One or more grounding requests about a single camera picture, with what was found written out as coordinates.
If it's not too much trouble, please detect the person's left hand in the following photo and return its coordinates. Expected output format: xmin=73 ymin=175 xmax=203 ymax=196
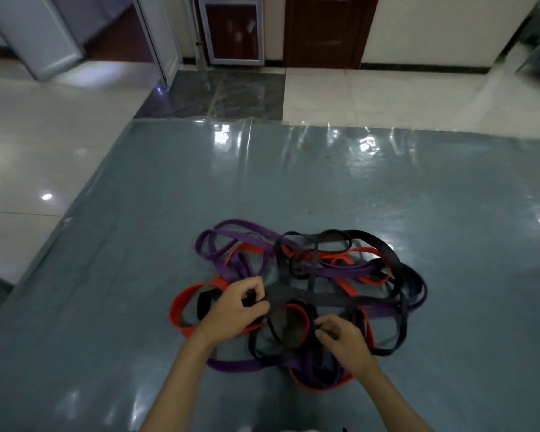
xmin=193 ymin=276 xmax=271 ymax=347

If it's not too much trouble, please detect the person's right hand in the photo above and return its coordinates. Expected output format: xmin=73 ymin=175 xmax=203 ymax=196
xmin=314 ymin=313 xmax=381 ymax=383

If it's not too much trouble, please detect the wide black resistance band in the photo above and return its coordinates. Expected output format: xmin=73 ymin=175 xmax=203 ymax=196
xmin=197 ymin=229 xmax=410 ymax=361

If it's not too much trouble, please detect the red resistance band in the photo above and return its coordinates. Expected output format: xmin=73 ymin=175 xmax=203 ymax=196
xmin=169 ymin=242 xmax=392 ymax=392

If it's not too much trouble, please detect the purple band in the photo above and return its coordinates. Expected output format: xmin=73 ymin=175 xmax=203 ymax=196
xmin=194 ymin=218 xmax=428 ymax=392

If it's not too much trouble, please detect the person's right forearm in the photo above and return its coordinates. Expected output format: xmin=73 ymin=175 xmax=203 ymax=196
xmin=355 ymin=365 xmax=433 ymax=432

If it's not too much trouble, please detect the person's left forearm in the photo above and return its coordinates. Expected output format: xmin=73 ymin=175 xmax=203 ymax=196
xmin=139 ymin=330 xmax=219 ymax=432

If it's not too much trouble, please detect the teal felt table cover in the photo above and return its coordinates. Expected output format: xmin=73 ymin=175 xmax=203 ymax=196
xmin=0 ymin=117 xmax=540 ymax=432

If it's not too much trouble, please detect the white framed glass door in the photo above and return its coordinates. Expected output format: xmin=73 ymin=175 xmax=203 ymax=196
xmin=196 ymin=0 xmax=265 ymax=67

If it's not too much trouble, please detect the narrow white door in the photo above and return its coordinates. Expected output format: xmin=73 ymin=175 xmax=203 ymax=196
xmin=130 ymin=0 xmax=182 ymax=88

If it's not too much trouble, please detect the dark brown wooden door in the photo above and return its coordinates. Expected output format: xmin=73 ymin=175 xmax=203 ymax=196
xmin=282 ymin=0 xmax=381 ymax=70

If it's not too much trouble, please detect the white open door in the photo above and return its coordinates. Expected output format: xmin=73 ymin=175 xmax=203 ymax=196
xmin=0 ymin=0 xmax=85 ymax=82

